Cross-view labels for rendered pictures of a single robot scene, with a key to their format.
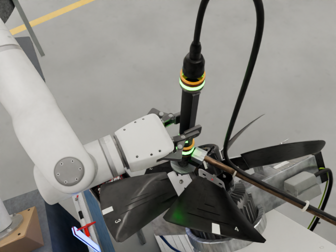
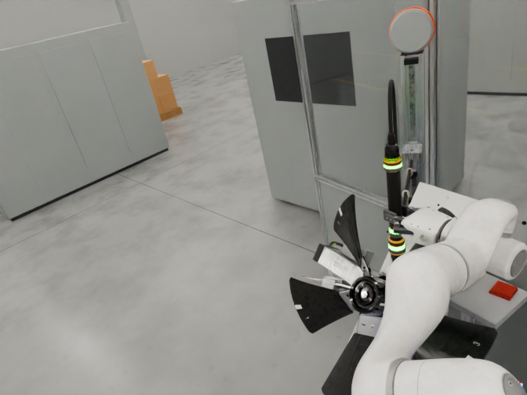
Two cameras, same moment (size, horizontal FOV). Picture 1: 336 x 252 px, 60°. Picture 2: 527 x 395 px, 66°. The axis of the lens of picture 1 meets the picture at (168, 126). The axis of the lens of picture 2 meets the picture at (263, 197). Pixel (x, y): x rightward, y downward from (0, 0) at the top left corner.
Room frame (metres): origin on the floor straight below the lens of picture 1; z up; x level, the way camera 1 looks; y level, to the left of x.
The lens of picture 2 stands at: (0.70, 0.85, 2.13)
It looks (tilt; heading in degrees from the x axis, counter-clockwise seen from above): 27 degrees down; 268
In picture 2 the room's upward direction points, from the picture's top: 12 degrees counter-clockwise
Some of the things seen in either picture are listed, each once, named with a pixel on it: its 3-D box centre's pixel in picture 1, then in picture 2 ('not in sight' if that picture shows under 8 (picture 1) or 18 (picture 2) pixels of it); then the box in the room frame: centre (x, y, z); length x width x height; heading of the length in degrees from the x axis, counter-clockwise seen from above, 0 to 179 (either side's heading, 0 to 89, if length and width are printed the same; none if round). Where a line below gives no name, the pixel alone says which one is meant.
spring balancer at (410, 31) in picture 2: not in sight; (411, 30); (-0.02, -0.67, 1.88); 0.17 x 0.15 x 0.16; 116
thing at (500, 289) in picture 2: not in sight; (503, 289); (-0.21, -0.31, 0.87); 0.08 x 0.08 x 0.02; 32
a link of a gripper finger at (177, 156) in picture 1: (164, 150); not in sight; (0.27, 0.01, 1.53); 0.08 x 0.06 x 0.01; 56
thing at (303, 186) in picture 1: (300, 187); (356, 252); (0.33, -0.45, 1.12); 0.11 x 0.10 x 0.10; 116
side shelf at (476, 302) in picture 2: not in sight; (469, 289); (-0.11, -0.38, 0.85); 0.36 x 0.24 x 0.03; 116
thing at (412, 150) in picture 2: not in sight; (412, 155); (0.02, -0.59, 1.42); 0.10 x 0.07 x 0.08; 61
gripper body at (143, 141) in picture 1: (141, 143); (430, 227); (0.28, 0.05, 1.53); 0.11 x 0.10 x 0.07; 116
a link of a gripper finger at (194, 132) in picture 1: (189, 139); (408, 209); (0.29, -0.04, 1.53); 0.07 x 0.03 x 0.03; 116
